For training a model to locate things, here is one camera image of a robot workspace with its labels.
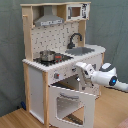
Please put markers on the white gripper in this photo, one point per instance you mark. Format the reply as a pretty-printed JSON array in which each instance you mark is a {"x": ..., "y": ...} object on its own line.
[{"x": 85, "y": 72}]

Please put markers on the grey range hood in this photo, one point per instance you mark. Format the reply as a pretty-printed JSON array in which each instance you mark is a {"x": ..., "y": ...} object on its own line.
[{"x": 48, "y": 18}]

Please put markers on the white toy microwave door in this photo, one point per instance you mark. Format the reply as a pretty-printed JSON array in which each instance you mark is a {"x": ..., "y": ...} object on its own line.
[{"x": 78, "y": 11}]

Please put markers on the black toy stovetop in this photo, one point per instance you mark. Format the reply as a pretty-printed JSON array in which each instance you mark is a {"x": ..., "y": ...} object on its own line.
[{"x": 59, "y": 58}]

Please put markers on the grey toy sink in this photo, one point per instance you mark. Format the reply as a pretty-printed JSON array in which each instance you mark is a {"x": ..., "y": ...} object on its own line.
[{"x": 79, "y": 51}]

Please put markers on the left red stove knob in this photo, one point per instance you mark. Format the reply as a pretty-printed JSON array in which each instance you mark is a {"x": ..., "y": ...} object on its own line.
[{"x": 56, "y": 75}]

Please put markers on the silver toy pot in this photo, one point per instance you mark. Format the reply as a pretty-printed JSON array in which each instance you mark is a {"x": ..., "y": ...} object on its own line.
[{"x": 47, "y": 55}]

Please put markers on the wooden toy kitchen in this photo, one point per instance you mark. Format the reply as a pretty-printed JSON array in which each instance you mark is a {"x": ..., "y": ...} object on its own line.
[{"x": 58, "y": 38}]

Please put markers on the white oven door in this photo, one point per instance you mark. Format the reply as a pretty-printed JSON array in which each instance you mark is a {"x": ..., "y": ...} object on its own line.
[{"x": 63, "y": 102}]

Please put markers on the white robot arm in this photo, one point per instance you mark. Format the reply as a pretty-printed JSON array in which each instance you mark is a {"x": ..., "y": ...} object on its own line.
[{"x": 106, "y": 76}]

